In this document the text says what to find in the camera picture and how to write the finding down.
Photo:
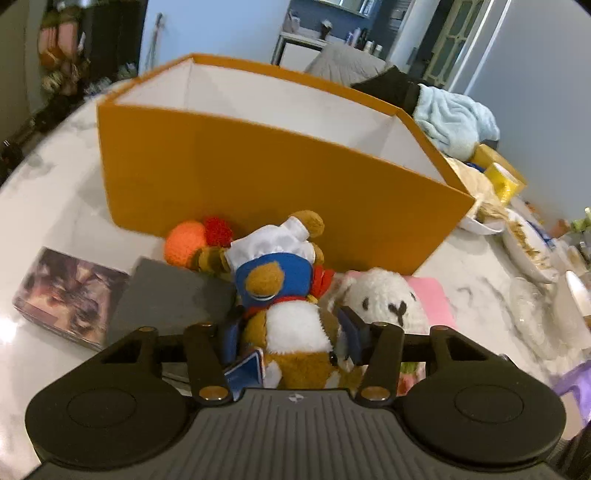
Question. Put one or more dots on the light blue towel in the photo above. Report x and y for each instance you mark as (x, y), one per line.
(455, 117)

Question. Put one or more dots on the orange crochet toy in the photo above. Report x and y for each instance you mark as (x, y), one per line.
(182, 242)

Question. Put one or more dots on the white plate with crumbs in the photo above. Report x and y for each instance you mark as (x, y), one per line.
(526, 244)

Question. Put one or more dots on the row of bottles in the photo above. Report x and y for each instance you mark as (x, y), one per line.
(364, 39)

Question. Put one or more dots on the pink box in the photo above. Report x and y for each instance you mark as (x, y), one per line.
(434, 300)

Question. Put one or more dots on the chef bear plush toy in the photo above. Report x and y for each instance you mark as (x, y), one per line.
(291, 323)

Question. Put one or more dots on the white crochet sheep toy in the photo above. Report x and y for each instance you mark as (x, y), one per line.
(388, 295)

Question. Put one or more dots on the printed card box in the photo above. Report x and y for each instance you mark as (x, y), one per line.
(69, 295)

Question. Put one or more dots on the yellow cup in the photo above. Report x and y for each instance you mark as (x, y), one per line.
(501, 182)

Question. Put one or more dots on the orange storage box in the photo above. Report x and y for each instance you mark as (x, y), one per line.
(277, 184)

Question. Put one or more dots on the cream fluffy cloth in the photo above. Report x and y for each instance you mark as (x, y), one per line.
(473, 182)

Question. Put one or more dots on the pair of white shoes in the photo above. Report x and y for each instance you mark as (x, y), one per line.
(127, 72)

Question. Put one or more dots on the pink hanging bag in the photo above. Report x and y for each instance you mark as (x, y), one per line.
(57, 32)

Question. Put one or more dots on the glass pane door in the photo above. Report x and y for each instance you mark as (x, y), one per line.
(455, 41)

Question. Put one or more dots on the black cloth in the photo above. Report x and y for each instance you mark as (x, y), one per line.
(388, 87)

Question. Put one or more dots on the yellow bowl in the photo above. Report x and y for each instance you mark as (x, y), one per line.
(489, 154)

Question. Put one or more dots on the white vanity cabinet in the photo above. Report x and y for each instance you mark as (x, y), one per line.
(300, 48)

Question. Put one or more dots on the purple plastic item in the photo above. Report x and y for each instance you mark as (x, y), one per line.
(575, 387)

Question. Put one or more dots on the clear plastic container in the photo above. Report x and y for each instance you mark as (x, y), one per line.
(535, 318)

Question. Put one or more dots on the dark grey box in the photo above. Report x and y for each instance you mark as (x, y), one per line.
(171, 295)

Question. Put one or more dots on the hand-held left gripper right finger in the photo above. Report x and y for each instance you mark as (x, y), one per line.
(353, 334)

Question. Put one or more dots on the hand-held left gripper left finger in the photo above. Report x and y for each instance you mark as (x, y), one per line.
(233, 334)

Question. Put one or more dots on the grey quilted cloth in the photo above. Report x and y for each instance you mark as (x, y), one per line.
(344, 62)

